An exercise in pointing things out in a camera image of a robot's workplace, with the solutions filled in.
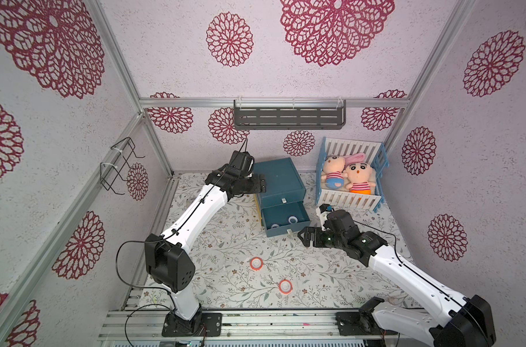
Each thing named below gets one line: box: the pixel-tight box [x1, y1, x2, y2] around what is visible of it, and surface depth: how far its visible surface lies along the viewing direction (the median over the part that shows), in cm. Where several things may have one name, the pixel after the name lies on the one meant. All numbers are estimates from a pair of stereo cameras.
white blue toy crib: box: [315, 136, 390, 214], surface depth 107 cm
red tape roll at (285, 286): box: [278, 279, 294, 295], surface depth 84 cm
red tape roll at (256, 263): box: [249, 256, 264, 272], surface depth 89 cm
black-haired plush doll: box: [342, 152, 377, 195], surface depth 104 cm
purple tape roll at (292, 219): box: [287, 214, 300, 225], surface depth 94 cm
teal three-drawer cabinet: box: [254, 157, 312, 238], surface depth 92 cm
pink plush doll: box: [320, 155, 348, 189], surface depth 107 cm
